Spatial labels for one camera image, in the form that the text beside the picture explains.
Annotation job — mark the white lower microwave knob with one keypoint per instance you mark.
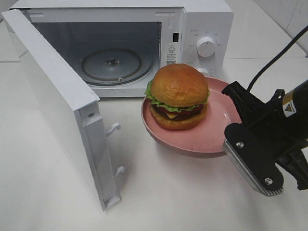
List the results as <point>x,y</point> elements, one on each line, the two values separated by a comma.
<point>204,71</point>

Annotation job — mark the white microwave oven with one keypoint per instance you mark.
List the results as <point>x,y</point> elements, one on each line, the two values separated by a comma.
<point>78,28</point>

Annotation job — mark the warning label sticker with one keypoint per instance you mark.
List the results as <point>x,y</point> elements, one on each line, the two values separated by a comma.
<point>172,54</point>

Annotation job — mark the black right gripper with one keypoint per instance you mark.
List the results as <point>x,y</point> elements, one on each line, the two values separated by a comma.
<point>273,132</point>

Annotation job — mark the white upper microwave knob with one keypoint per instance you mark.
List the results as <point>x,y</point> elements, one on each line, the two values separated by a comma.
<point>206,46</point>

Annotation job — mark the pink plate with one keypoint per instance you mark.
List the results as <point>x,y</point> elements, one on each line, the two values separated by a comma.
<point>204,140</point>

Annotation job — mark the burger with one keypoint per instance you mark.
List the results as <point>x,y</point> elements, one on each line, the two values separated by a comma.
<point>178,96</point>

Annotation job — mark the glass turntable plate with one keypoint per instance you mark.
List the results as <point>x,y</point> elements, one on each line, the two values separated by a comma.
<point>115,66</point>

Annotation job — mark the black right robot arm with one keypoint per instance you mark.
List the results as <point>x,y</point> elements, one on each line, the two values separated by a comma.
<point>271,136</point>

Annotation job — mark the white microwave knob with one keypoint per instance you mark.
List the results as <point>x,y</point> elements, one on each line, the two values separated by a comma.
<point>204,71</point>
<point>206,46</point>

